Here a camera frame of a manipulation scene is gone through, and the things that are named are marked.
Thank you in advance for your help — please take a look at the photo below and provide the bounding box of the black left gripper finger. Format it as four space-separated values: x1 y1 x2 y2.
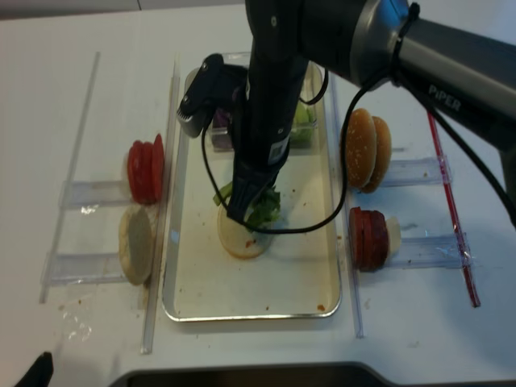
15 352 54 387

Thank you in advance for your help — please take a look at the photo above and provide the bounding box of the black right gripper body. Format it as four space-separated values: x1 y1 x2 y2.
231 60 307 206

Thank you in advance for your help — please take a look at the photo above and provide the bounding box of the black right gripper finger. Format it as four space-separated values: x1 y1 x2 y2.
227 177 258 223

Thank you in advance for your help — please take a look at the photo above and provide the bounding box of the green lettuce leaf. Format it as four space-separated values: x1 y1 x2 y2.
212 181 283 233

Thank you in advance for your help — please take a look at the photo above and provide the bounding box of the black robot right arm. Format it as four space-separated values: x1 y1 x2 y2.
226 1 515 222

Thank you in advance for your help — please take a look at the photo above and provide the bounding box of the green lettuce in box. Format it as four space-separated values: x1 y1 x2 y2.
290 102 316 148

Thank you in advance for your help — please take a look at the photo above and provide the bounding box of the red tomato slice inner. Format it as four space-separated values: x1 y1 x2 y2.
152 134 164 202

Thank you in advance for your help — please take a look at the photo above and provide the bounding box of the red tomato slice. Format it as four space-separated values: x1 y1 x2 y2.
127 140 155 205
152 134 164 202

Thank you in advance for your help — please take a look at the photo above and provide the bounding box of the red tomato slice outer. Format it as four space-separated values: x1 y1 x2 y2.
127 140 155 205

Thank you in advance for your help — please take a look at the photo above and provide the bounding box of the red meat patty stack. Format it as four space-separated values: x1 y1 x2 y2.
348 207 389 272

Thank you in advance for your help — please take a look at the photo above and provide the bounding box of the white cheese slice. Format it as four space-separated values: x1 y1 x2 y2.
385 217 402 256

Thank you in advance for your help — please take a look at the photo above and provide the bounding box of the clear tomato pusher track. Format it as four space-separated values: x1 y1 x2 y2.
59 181 132 209

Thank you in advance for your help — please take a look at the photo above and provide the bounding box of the purple cabbage leaf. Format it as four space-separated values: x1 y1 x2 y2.
210 109 233 152

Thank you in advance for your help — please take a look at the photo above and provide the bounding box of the clear plastic vegetable box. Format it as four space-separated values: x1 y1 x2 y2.
207 52 323 152

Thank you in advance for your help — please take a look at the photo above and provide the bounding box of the bun bottom slice on tray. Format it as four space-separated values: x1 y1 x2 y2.
217 206 273 260

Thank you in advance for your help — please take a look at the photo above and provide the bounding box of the white metal tray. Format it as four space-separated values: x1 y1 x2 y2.
162 92 342 323

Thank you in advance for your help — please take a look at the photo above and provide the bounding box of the sesame bun top front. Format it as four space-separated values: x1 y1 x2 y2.
340 108 377 189

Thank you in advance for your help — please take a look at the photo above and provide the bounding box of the clear bun pusher track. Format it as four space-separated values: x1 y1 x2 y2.
40 252 127 286
381 157 452 188

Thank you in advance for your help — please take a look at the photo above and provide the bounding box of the upright bun bottom slice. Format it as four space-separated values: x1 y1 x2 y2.
119 206 154 286

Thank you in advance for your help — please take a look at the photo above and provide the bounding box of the bun top rear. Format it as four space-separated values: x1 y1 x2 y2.
361 116 392 194

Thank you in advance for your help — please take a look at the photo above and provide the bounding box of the clear bun top pusher track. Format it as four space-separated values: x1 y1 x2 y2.
381 157 452 188

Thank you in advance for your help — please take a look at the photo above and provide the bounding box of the clear patty pusher track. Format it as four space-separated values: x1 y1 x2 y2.
384 234 472 269

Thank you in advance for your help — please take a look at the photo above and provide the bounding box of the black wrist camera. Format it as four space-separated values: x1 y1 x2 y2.
177 53 248 139

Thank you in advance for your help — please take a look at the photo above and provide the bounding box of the clear left inner rail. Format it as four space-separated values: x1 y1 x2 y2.
140 53 181 355

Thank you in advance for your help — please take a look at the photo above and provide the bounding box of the clear rail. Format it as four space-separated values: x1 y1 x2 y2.
140 53 181 355
39 52 102 304
329 74 364 339

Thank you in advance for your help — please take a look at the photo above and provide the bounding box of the clear right inner rail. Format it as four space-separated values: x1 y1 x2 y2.
329 74 364 339

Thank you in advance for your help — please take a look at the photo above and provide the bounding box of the clear left outer rail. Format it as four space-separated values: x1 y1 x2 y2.
39 52 102 304

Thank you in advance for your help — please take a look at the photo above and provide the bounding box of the black cable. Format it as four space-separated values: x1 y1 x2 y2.
199 60 516 237

